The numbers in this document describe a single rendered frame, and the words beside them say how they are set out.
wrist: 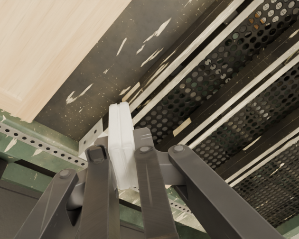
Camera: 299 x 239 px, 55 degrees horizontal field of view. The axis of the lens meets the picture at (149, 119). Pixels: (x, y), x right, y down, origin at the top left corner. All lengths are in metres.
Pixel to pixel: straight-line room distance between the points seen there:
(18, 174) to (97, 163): 1.48
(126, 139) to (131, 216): 1.82
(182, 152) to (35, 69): 0.70
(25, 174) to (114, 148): 1.49
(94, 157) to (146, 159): 0.03
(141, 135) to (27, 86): 0.68
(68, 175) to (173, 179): 0.06
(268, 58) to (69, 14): 0.55
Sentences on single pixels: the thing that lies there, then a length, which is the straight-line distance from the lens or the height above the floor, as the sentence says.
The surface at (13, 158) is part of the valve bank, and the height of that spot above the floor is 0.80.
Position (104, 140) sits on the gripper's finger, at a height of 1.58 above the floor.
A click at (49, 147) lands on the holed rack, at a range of 0.93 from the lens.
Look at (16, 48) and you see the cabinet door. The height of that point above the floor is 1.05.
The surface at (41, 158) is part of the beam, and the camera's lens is 0.98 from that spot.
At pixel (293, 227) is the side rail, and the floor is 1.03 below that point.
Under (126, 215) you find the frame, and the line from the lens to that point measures 1.96.
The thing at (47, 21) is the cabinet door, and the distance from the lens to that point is 0.76.
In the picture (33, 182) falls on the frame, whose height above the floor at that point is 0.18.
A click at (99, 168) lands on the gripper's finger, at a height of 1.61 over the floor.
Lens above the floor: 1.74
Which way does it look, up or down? 46 degrees down
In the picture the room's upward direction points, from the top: 72 degrees clockwise
